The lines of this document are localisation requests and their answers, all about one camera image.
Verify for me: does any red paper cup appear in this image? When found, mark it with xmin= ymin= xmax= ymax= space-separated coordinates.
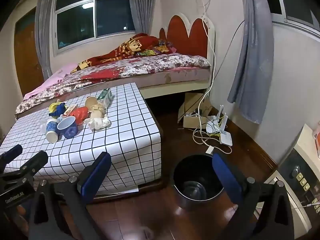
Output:
xmin=72 ymin=106 xmax=90 ymax=125

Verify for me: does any cardboard box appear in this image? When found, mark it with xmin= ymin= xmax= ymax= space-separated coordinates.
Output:
xmin=177 ymin=92 xmax=213 ymax=129

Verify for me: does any red patterned blanket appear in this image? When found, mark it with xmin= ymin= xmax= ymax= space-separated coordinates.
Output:
xmin=71 ymin=32 xmax=175 ymax=73

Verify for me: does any tied grey curtain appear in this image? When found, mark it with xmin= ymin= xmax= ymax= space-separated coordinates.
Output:
xmin=227 ymin=0 xmax=274 ymax=124

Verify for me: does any mauve bed mattress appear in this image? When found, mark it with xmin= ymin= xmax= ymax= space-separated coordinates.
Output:
xmin=15 ymin=67 xmax=210 ymax=120

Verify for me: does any white and blue paper cup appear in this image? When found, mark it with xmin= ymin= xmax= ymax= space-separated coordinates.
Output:
xmin=46 ymin=118 xmax=60 ymax=142

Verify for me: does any black trash bin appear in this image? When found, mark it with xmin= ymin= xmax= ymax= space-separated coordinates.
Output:
xmin=172 ymin=154 xmax=224 ymax=210

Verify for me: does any cream bed frame red headboard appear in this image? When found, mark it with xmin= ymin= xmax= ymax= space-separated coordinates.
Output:
xmin=139 ymin=13 xmax=216 ymax=100

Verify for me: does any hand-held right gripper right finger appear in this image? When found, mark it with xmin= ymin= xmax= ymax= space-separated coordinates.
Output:
xmin=212 ymin=153 xmax=295 ymax=240

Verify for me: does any beige paper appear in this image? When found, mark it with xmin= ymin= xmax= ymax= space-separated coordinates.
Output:
xmin=90 ymin=103 xmax=106 ymax=119

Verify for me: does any wooden door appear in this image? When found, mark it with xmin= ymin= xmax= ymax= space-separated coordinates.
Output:
xmin=14 ymin=7 xmax=44 ymax=97

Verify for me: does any orange snack packet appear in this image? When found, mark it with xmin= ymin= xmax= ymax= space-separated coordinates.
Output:
xmin=62 ymin=104 xmax=79 ymax=117

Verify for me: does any large sliding window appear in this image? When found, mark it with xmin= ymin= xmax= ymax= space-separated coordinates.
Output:
xmin=53 ymin=0 xmax=137 ymax=57

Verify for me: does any table with white grid cloth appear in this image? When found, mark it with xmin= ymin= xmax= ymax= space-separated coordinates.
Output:
xmin=0 ymin=82 xmax=163 ymax=200

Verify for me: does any white router with antennas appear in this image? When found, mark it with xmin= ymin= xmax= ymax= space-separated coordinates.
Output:
xmin=205 ymin=104 xmax=228 ymax=133

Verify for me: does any yellow and blue wrapper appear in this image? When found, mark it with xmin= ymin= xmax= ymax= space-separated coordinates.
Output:
xmin=49 ymin=102 xmax=67 ymax=118

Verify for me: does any green milk carton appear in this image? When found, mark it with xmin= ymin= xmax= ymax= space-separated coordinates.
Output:
xmin=96 ymin=88 xmax=113 ymax=109

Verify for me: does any bed with floral sheet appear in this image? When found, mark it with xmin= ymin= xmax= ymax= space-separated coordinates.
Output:
xmin=15 ymin=54 xmax=211 ymax=114

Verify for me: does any brown paper cup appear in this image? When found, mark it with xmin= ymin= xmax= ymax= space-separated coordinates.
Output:
xmin=85 ymin=96 xmax=98 ymax=110

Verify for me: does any pink cloth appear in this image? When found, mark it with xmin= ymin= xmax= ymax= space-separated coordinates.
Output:
xmin=23 ymin=63 xmax=78 ymax=100

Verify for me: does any white tissue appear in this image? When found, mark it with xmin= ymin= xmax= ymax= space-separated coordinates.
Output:
xmin=84 ymin=116 xmax=111 ymax=130

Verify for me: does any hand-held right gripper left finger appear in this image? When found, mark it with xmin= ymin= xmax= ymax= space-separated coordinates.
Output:
xmin=27 ymin=152 xmax=113 ymax=240

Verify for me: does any white flat modem box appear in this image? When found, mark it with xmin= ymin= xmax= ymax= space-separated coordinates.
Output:
xmin=219 ymin=131 xmax=233 ymax=146

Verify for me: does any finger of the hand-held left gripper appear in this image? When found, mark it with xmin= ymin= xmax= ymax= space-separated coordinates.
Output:
xmin=0 ymin=144 xmax=23 ymax=167
xmin=0 ymin=151 xmax=49 ymax=181

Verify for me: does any orange tissue box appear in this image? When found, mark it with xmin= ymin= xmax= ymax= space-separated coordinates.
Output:
xmin=312 ymin=121 xmax=320 ymax=155

